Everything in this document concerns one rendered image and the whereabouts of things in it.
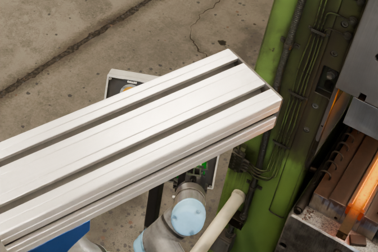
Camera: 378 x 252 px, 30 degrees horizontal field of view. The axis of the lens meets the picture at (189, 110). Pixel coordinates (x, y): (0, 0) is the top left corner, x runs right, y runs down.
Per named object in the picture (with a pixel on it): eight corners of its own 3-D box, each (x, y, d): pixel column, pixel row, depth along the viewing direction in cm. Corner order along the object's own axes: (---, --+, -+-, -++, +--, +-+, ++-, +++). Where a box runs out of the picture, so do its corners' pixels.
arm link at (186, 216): (161, 223, 158) (188, 198, 156) (164, 203, 168) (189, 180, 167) (185, 246, 159) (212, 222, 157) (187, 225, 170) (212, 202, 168)
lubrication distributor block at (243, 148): (241, 182, 231) (249, 155, 222) (225, 173, 233) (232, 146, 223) (246, 175, 234) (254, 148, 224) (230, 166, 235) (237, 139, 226)
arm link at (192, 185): (202, 219, 169) (169, 214, 169) (202, 211, 174) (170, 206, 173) (207, 190, 167) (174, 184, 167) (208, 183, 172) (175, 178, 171)
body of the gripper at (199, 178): (209, 162, 183) (208, 179, 171) (203, 192, 185) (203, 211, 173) (180, 157, 182) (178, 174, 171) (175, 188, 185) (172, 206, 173)
